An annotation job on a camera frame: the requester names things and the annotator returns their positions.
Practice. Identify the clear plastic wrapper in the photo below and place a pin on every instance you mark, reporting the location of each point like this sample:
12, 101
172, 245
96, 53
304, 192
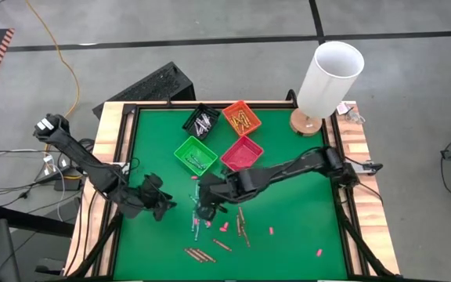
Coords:
354, 116

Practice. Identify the gray adapter box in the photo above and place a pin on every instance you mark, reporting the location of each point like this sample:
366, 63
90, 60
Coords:
368, 167

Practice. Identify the black diagonal frame strut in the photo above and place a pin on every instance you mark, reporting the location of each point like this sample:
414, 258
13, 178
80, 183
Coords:
360, 243
100, 243

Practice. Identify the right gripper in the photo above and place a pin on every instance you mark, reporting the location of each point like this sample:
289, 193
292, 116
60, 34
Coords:
229, 188

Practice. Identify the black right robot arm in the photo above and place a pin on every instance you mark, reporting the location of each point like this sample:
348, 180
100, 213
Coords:
288, 168

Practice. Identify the orange plastic basket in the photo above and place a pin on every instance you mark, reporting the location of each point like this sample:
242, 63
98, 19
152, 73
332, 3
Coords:
255, 124

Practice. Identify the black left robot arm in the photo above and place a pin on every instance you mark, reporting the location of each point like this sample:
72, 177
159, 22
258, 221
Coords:
80, 156

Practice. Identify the red plastic basket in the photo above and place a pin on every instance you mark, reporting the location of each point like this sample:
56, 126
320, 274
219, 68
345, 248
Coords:
241, 154

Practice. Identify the green plastic basket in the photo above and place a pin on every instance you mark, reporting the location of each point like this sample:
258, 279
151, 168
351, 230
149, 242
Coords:
182, 150

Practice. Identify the green table mat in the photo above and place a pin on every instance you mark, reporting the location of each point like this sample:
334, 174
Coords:
307, 219

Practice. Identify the white shade wooden lamp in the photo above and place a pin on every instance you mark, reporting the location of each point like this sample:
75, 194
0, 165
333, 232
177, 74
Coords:
327, 86

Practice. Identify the pile of grey crayons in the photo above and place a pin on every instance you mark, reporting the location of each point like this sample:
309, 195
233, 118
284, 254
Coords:
198, 127

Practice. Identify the black table frame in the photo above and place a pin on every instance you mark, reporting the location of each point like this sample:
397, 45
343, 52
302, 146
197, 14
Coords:
159, 106

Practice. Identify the black floor beam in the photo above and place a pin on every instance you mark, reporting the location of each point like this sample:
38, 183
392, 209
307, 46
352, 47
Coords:
29, 221

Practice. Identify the black plastic basket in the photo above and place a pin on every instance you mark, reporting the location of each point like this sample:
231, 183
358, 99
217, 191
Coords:
213, 117

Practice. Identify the brown crayon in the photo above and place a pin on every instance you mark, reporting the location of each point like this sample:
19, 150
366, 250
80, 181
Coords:
238, 226
222, 244
206, 255
241, 214
246, 237
199, 254
192, 254

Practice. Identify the pinkish paper packet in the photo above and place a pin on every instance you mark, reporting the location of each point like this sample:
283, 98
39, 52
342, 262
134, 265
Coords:
344, 107

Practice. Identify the black frame bracket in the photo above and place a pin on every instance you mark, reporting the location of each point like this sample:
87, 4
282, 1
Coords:
291, 98

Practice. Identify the black furniture foot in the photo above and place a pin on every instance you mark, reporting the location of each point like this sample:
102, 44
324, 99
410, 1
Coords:
49, 267

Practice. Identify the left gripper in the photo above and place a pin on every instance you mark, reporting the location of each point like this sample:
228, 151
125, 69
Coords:
147, 196

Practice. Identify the yellow crayon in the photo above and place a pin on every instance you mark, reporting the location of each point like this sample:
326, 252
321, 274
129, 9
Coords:
246, 118
238, 126
236, 119
239, 122
244, 121
233, 121
242, 125
241, 118

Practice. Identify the blue crayon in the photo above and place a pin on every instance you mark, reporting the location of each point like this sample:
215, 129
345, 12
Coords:
197, 160
197, 232
193, 221
200, 162
193, 161
196, 190

